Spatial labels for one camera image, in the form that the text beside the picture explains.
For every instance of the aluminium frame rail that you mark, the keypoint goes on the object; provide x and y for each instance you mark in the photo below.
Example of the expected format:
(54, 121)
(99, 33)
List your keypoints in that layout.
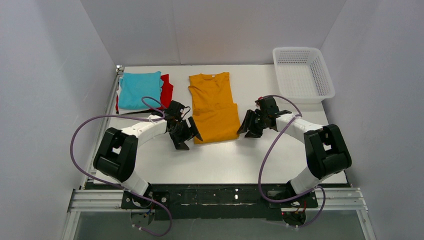
(89, 197)

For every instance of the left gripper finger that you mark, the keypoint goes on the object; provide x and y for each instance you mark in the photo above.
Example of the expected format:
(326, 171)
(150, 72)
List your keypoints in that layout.
(193, 129)
(179, 143)

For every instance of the black folded t-shirt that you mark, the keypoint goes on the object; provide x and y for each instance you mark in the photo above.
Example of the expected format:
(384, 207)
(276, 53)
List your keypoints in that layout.
(145, 112)

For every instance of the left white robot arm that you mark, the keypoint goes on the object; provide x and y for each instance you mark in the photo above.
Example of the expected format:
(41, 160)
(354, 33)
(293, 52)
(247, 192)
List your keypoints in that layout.
(116, 155)

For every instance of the yellow t-shirt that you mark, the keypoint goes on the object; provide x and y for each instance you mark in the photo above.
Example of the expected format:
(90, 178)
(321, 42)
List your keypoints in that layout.
(213, 109)

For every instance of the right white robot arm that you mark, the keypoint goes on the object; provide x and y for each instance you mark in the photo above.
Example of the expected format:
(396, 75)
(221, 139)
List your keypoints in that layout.
(325, 148)

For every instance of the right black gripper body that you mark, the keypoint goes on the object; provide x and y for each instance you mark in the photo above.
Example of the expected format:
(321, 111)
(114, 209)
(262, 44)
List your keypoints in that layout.
(254, 122)

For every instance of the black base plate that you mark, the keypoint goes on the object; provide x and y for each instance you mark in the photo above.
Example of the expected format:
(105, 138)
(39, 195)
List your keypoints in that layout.
(214, 201)

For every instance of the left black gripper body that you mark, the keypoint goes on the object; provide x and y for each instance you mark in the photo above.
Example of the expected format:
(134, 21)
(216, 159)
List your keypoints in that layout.
(183, 132)

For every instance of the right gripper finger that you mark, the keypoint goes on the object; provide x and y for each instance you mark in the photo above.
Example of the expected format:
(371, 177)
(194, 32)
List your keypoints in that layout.
(254, 133)
(248, 122)

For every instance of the white plastic basket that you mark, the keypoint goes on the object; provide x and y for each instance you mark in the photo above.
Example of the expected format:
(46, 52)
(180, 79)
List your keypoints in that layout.
(302, 75)

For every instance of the red folded t-shirt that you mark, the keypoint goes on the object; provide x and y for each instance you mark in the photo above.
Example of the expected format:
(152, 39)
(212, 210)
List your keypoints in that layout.
(165, 96)

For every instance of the blue folded t-shirt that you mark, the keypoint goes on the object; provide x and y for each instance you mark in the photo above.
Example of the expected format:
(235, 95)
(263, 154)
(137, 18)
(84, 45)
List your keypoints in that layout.
(142, 77)

